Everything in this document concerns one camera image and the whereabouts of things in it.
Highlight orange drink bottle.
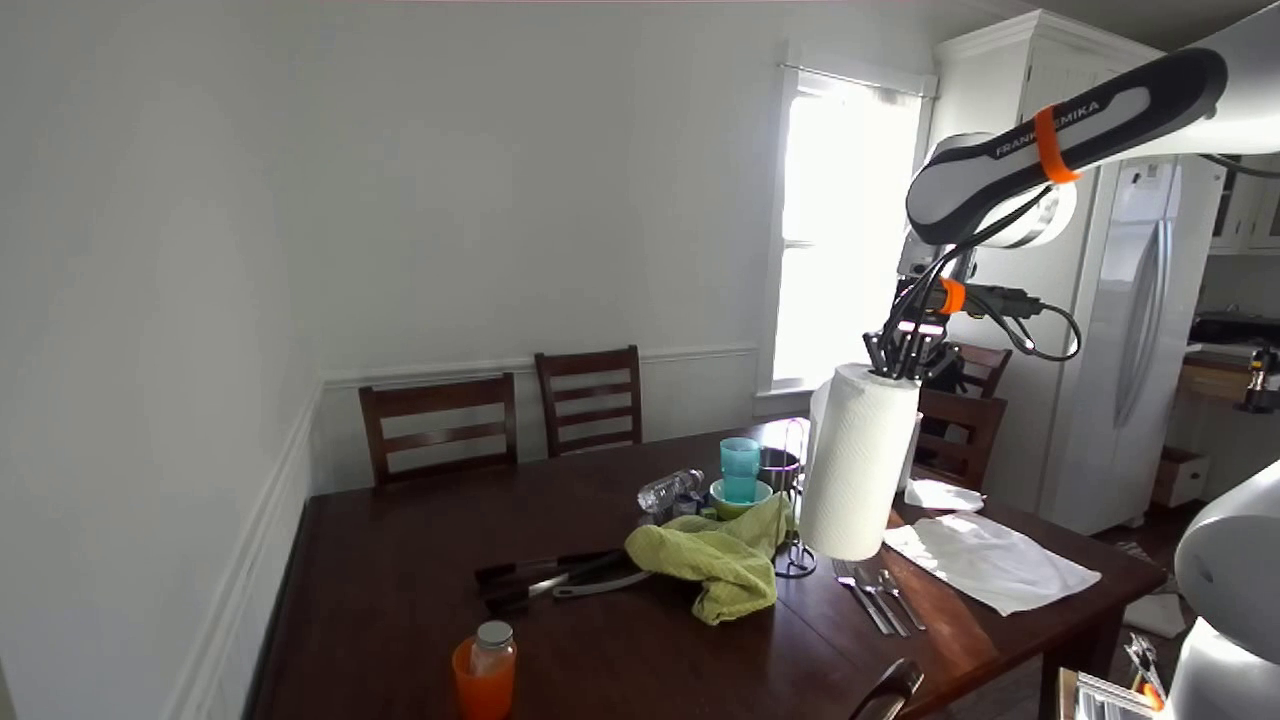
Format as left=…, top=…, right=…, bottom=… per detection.
left=447, top=617, right=521, bottom=720

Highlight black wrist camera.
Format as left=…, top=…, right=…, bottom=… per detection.
left=959, top=279, right=1048, bottom=323

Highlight large white paper napkin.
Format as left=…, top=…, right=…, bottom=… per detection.
left=878, top=510, right=1108, bottom=620

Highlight green cloth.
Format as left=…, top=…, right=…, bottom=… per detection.
left=619, top=493, right=799, bottom=630

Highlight dark glass cup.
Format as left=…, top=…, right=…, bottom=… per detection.
left=755, top=443, right=806, bottom=496

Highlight light green bowl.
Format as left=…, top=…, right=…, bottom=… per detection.
left=703, top=474, right=781, bottom=523

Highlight crumpled aluminium foil tray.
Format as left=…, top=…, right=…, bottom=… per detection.
left=630, top=465, right=711, bottom=528

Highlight chrome paper towel holder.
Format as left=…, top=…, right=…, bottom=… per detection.
left=768, top=493, right=822, bottom=584

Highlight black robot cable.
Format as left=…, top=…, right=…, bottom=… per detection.
left=887, top=197, right=1089, bottom=366

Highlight silver table knife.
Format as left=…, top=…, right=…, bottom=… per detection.
left=836, top=572, right=895, bottom=638

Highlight black kitchen tongs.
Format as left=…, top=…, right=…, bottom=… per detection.
left=471, top=542, right=655, bottom=620

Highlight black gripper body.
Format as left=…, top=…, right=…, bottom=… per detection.
left=877, top=267, right=967, bottom=354

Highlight cardboard box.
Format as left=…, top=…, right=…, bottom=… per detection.
left=1150, top=443, right=1212, bottom=510

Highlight white refrigerator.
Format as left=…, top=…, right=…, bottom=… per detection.
left=1034, top=157, right=1224, bottom=537

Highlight bright window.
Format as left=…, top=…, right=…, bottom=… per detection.
left=768, top=64, right=930, bottom=396

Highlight small white floor item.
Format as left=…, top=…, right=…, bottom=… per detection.
left=1120, top=589, right=1192, bottom=643

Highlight dark wooden chair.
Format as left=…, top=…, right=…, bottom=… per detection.
left=950, top=340, right=1021, bottom=402
left=533, top=340, right=647, bottom=459
left=914, top=384, right=1013, bottom=493
left=354, top=372, right=521, bottom=489

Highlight small silver spoon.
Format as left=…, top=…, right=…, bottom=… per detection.
left=877, top=566, right=930, bottom=635

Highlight large silver spoon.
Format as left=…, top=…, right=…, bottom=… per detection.
left=854, top=566, right=910, bottom=638

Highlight white paper towel roll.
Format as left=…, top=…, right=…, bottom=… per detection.
left=794, top=360, right=927, bottom=564

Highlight teal plastic cup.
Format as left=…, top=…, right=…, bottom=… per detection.
left=716, top=433, right=764, bottom=503

